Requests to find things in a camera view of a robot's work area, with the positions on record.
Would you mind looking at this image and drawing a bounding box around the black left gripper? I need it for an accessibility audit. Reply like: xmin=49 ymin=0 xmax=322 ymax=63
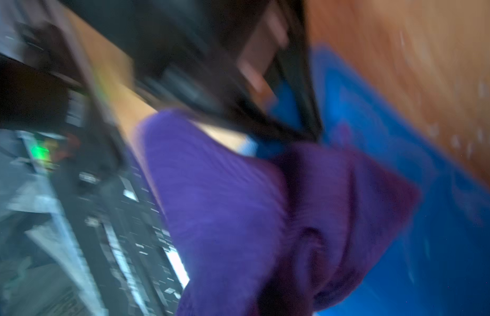
xmin=65 ymin=1 xmax=322 ymax=142

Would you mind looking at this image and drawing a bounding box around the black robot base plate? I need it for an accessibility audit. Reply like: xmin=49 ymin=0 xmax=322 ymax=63
xmin=51 ymin=153 xmax=182 ymax=315

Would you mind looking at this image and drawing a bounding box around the purple cloth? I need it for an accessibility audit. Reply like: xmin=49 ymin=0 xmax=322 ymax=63
xmin=137 ymin=110 xmax=420 ymax=315

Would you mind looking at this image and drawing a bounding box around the blue rubber boot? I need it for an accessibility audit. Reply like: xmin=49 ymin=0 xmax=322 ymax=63
xmin=258 ymin=48 xmax=490 ymax=315

